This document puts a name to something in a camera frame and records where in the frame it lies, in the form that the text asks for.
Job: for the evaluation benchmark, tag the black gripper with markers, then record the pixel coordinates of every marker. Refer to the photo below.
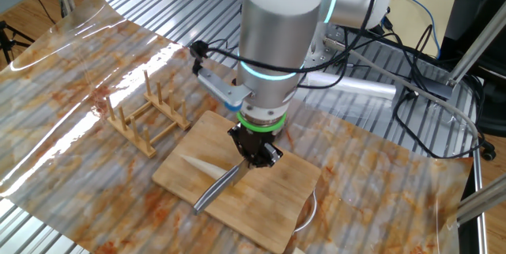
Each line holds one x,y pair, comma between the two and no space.
253,143

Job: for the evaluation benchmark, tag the steel cleaver knife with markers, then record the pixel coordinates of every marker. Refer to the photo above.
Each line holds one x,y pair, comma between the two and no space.
213,194

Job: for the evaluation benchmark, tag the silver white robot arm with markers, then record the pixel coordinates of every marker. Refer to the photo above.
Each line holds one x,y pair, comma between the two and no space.
276,40

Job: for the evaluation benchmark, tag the tapered white radish piece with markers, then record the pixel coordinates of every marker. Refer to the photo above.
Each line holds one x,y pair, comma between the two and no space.
201,165

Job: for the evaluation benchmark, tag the wooden cutting board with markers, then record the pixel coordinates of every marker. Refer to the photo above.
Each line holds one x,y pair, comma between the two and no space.
269,206

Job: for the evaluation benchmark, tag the wooden peg rack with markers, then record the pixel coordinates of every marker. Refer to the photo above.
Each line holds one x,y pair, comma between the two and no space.
150,152

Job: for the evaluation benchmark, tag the clear plastic film roll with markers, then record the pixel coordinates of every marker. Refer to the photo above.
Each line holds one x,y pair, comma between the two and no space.
356,86

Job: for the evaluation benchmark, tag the marble pattern plastic mat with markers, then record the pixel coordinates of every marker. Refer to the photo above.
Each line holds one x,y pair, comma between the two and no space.
375,190

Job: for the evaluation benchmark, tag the beige desk panel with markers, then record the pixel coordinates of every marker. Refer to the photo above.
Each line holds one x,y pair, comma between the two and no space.
442,1

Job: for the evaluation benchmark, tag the black tripod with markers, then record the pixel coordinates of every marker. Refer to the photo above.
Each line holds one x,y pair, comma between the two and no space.
4,40

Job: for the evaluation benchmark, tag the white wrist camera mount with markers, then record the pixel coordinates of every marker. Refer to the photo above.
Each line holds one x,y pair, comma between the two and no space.
221,89

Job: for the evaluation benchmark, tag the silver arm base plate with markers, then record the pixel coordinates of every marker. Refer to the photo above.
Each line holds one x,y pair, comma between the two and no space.
330,54

